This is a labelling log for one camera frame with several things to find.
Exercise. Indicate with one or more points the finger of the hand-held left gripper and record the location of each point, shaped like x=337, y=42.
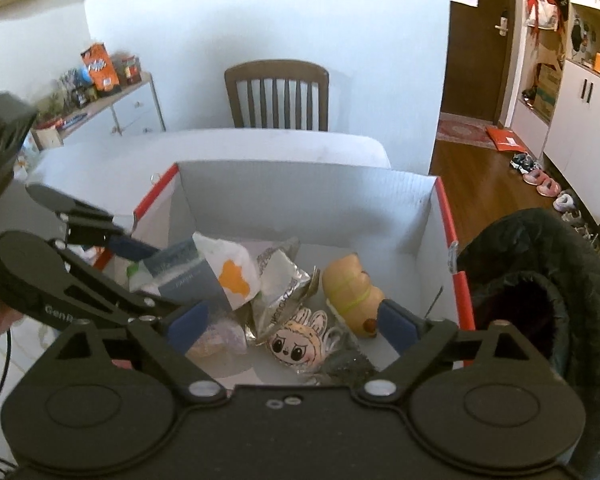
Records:
x=110, y=295
x=132, y=249

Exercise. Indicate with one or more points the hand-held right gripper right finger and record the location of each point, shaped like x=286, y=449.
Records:
x=400, y=327

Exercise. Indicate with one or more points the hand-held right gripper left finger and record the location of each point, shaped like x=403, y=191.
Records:
x=189, y=327

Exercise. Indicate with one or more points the yellow spotted squishy toy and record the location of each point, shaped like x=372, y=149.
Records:
x=350, y=290

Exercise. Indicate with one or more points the black glitter packet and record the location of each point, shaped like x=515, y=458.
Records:
x=347, y=365

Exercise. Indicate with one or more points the white and grey snack bag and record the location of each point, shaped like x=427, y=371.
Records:
x=225, y=270

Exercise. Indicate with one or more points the silver foil packet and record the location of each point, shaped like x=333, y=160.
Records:
x=280, y=290

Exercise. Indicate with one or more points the red cardboard box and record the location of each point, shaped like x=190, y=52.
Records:
x=305, y=200

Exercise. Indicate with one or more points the person's left hand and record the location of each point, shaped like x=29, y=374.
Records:
x=0, y=325

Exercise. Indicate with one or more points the clear plastic bag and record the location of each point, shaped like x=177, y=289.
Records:
x=217, y=335

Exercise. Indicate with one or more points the white cartoon face toy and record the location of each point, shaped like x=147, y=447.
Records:
x=295, y=342

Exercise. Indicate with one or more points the orange snack bag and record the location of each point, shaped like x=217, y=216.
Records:
x=100, y=67

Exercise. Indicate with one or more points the white sideboard cabinet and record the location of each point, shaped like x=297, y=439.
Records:
x=130, y=110

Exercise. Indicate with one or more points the black quilted jacket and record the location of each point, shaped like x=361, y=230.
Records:
x=535, y=285

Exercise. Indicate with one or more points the red sauce jar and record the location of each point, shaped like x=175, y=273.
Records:
x=131, y=70

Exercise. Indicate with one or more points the pink slipper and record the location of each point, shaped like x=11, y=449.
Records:
x=549, y=188
x=536, y=178

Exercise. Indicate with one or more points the patterned red rug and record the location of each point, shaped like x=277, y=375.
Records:
x=462, y=131

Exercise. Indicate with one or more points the dark sneakers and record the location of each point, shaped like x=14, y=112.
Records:
x=525, y=162

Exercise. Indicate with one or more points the white shoe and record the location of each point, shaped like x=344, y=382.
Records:
x=565, y=202

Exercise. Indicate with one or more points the brown wooden chair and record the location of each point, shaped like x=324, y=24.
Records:
x=277, y=95

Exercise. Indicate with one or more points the orange flat bag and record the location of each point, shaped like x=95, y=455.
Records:
x=507, y=139

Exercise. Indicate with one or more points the brown cardboard box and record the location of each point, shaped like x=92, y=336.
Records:
x=547, y=85

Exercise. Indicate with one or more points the dark wooden door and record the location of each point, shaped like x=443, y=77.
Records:
x=480, y=50

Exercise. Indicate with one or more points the white tall wardrobe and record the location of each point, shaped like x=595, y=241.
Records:
x=587, y=100

